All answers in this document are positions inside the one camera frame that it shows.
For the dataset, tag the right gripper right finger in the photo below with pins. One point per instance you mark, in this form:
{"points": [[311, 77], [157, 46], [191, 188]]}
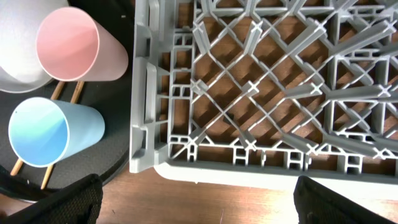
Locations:
{"points": [[317, 204]]}

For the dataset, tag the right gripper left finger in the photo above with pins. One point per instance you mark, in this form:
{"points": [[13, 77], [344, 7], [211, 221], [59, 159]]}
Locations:
{"points": [[79, 202]]}

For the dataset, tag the wooden chopstick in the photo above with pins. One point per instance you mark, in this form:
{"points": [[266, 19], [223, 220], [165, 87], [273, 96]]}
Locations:
{"points": [[17, 166], [74, 99]]}

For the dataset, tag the blue plastic cup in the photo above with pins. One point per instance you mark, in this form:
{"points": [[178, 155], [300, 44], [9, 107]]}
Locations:
{"points": [[43, 131]]}

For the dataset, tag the pink plastic cup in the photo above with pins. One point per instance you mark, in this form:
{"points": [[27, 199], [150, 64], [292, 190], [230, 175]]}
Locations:
{"points": [[72, 46]]}

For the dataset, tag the grey dishwasher rack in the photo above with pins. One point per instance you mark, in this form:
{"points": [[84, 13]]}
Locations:
{"points": [[258, 93]]}

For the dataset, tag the round black serving tray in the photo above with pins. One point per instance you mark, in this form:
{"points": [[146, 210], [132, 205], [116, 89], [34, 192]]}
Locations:
{"points": [[106, 158]]}

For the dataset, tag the grey plate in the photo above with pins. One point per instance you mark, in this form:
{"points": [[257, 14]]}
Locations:
{"points": [[21, 71]]}

